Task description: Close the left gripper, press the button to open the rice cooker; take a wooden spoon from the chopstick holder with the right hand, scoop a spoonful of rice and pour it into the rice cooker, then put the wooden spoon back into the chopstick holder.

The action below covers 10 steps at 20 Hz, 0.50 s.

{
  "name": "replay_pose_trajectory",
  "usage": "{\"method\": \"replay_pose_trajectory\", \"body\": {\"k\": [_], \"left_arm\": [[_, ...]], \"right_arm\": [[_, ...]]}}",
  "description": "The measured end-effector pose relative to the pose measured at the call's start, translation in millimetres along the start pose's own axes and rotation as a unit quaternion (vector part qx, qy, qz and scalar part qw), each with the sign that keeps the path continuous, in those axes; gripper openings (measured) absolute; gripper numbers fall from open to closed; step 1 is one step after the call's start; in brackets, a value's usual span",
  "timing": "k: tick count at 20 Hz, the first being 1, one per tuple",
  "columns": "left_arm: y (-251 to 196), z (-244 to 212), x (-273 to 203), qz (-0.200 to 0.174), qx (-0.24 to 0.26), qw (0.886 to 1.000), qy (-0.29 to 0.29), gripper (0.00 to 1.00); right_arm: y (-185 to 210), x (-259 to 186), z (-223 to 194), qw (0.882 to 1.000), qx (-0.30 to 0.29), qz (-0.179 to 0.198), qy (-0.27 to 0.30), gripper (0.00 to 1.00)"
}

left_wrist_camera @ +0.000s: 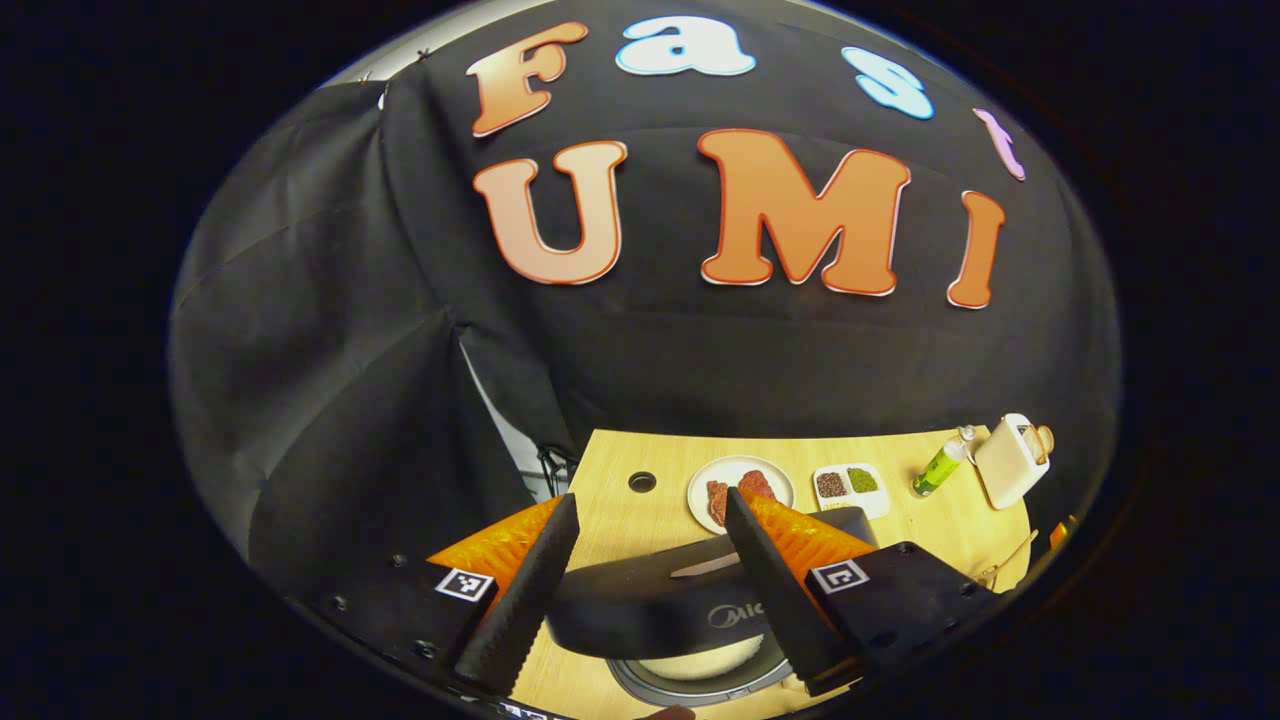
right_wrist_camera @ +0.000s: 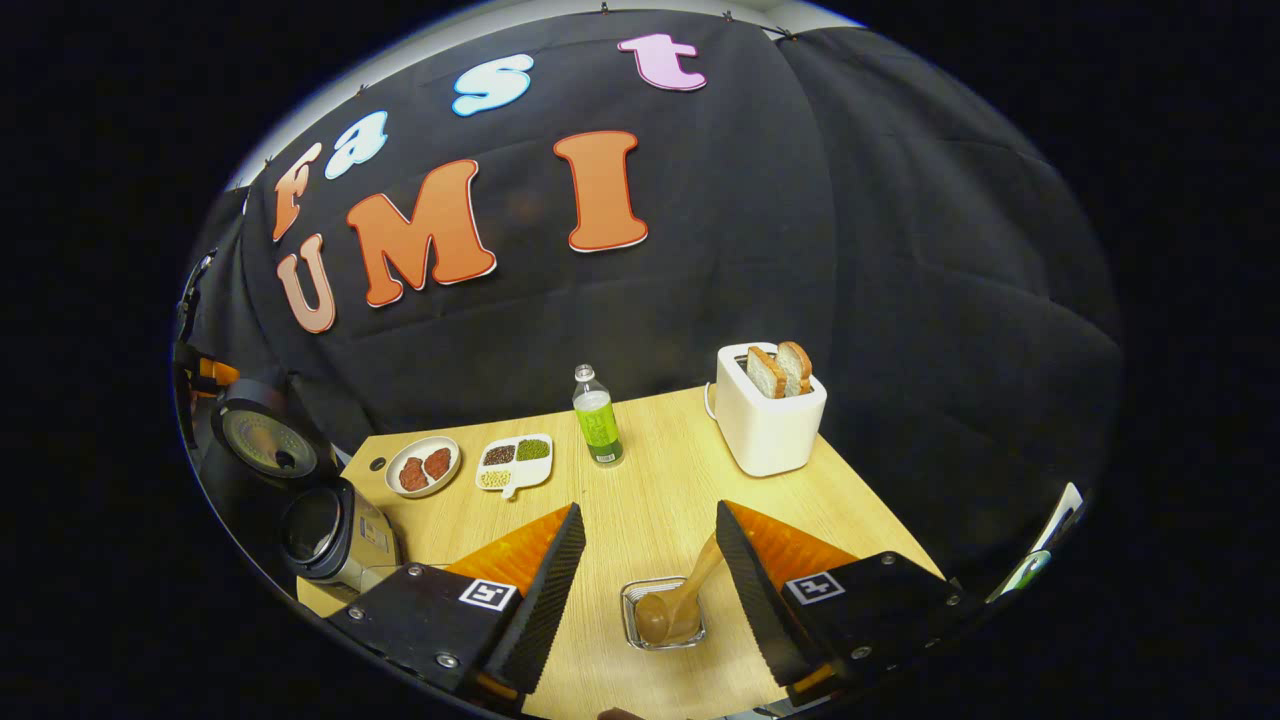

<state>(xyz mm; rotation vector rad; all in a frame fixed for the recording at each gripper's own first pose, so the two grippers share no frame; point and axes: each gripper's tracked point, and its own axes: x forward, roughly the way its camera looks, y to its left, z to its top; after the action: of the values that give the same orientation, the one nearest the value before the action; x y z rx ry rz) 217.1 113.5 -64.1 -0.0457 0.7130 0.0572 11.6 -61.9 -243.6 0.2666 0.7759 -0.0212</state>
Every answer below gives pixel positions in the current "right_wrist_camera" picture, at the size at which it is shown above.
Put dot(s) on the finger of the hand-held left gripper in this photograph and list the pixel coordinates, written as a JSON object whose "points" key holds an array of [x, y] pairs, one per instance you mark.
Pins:
{"points": [[218, 372]]}

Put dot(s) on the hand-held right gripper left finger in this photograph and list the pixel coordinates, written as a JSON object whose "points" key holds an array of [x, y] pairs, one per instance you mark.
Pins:
{"points": [[545, 600]]}

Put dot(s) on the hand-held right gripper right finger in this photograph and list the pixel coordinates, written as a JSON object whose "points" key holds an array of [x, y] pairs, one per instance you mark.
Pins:
{"points": [[765, 600]]}

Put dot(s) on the wooden spoon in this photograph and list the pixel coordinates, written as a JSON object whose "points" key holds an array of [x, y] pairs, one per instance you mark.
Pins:
{"points": [[665, 615]]}

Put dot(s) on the dark grey rice cooker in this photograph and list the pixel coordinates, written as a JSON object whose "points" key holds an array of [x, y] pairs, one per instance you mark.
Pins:
{"points": [[330, 530]]}

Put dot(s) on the dark stand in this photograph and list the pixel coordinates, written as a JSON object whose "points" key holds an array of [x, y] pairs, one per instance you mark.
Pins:
{"points": [[190, 290]]}

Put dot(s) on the divided white dish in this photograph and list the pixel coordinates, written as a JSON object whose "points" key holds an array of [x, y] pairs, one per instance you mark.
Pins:
{"points": [[520, 475]]}

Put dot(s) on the yellow bean heap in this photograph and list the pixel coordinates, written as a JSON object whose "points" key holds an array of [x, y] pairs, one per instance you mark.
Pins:
{"points": [[494, 479]]}

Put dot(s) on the green bean heap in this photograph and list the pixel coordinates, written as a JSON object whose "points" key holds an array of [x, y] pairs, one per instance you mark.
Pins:
{"points": [[533, 449]]}

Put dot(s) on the dark bean heap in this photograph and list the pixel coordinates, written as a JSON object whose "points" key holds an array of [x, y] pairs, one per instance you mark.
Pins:
{"points": [[499, 455]]}

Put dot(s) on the white toaster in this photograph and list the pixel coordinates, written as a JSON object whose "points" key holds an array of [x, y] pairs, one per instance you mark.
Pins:
{"points": [[770, 435]]}

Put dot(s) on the red meat slice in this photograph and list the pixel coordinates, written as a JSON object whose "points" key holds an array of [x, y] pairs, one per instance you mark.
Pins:
{"points": [[412, 474], [437, 462]]}

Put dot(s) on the green label drink bottle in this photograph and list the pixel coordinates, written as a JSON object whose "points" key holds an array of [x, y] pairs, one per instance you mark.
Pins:
{"points": [[598, 425]]}

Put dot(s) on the round white plate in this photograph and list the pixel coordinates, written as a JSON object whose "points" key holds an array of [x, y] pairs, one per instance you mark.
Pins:
{"points": [[400, 455]]}

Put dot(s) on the toasted bread slice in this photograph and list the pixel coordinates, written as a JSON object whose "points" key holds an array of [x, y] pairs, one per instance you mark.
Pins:
{"points": [[765, 373], [797, 365]]}

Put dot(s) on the white and teal object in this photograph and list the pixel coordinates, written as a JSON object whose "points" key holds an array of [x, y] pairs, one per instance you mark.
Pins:
{"points": [[1060, 510]]}

